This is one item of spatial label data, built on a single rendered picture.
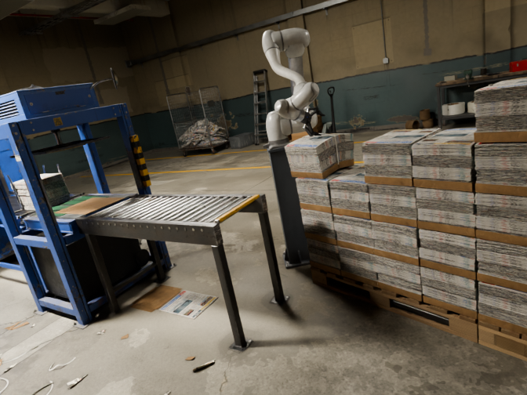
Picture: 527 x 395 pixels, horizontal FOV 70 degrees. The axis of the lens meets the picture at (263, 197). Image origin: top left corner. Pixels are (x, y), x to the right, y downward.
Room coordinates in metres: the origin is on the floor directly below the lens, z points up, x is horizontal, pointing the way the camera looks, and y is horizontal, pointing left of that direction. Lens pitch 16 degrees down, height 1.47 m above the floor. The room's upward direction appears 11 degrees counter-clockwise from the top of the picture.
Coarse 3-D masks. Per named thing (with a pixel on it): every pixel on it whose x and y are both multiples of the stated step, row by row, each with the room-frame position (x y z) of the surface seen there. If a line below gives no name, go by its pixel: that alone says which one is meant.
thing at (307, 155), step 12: (288, 144) 2.56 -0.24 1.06; (300, 144) 2.47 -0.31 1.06; (312, 144) 2.40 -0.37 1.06; (324, 144) 2.37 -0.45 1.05; (288, 156) 2.54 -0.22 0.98; (300, 156) 2.45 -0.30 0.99; (312, 156) 2.37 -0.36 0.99; (324, 156) 2.37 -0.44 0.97; (300, 168) 2.49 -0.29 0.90; (312, 168) 2.40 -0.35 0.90; (324, 168) 2.37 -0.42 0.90
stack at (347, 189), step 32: (320, 192) 2.35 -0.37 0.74; (352, 192) 2.16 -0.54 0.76; (384, 192) 1.98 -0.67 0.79; (416, 192) 1.83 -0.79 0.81; (448, 192) 1.71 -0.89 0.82; (320, 224) 2.39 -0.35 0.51; (352, 224) 2.17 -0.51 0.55; (384, 224) 1.99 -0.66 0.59; (448, 224) 1.71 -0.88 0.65; (320, 256) 2.43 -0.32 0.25; (352, 256) 2.20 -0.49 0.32; (416, 256) 1.85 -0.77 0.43; (448, 256) 1.71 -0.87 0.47; (416, 288) 1.86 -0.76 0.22; (448, 288) 1.72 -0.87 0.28; (416, 320) 1.87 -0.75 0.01
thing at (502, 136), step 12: (480, 132) 1.58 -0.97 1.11; (492, 132) 1.54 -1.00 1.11; (504, 132) 1.51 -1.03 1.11; (516, 132) 1.47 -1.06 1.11; (480, 192) 1.59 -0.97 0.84; (492, 192) 1.55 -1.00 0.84; (504, 192) 1.51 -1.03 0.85; (516, 192) 1.47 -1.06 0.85; (492, 240) 1.54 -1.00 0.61; (504, 240) 1.51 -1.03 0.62; (516, 240) 1.47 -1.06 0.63; (480, 276) 1.59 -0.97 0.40; (516, 288) 1.47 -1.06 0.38; (504, 324) 1.51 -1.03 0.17
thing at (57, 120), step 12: (96, 108) 3.08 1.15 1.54; (108, 108) 3.16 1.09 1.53; (24, 120) 2.62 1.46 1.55; (36, 120) 2.68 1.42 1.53; (48, 120) 2.75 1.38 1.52; (60, 120) 2.82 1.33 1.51; (72, 120) 2.89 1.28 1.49; (84, 120) 2.97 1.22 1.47; (96, 120) 3.05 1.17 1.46; (0, 132) 2.62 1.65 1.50; (24, 132) 2.60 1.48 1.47; (36, 132) 2.66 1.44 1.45
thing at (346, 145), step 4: (340, 136) 2.48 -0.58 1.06; (344, 136) 2.52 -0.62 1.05; (348, 136) 2.54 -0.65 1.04; (352, 136) 2.57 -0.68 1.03; (340, 140) 2.48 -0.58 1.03; (344, 140) 2.51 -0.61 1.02; (348, 140) 2.53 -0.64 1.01; (352, 140) 2.56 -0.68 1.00; (340, 144) 2.48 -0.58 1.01; (344, 144) 2.51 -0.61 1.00; (348, 144) 2.53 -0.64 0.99; (352, 144) 2.56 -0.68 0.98; (340, 148) 2.48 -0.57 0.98; (344, 148) 2.51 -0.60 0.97; (348, 148) 2.53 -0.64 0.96; (352, 148) 2.56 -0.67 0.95; (340, 152) 2.49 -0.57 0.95; (344, 152) 2.51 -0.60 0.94; (348, 152) 2.53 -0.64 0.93; (352, 152) 2.56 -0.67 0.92; (340, 156) 2.48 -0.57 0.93; (344, 156) 2.51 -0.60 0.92; (348, 156) 2.54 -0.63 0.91; (352, 156) 2.56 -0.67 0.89; (340, 160) 2.47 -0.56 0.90; (344, 160) 2.50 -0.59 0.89
